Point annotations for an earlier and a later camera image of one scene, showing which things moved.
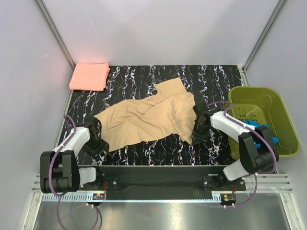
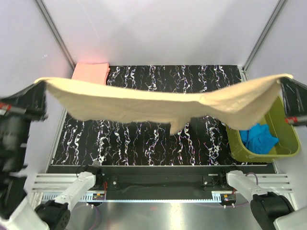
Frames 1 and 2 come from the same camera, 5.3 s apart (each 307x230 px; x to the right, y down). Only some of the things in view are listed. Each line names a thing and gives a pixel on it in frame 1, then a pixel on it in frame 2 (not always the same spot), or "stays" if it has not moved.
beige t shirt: [172, 108] to [251, 106]
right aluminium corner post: [242, 69] stays
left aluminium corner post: [56, 32] stays
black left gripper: [103, 146] to [30, 100]
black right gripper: [195, 136] to [295, 96]
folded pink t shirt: [89, 76] stays
